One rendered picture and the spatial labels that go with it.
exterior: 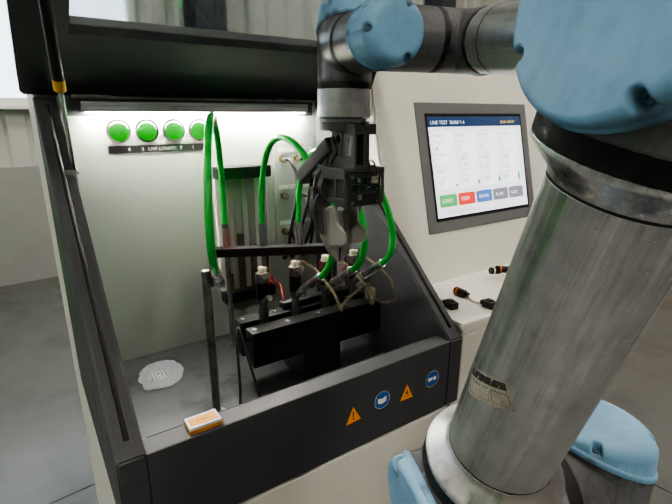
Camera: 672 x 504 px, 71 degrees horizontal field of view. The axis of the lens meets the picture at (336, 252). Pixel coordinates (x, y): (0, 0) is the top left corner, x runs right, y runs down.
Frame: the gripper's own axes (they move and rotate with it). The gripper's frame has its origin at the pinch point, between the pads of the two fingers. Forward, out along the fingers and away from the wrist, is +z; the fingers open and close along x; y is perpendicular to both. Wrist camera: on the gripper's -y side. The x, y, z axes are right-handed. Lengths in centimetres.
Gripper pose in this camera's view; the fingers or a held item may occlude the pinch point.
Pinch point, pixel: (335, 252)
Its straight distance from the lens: 74.1
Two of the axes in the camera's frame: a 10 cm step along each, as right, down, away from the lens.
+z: 0.0, 9.6, 2.8
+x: 8.3, -1.6, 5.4
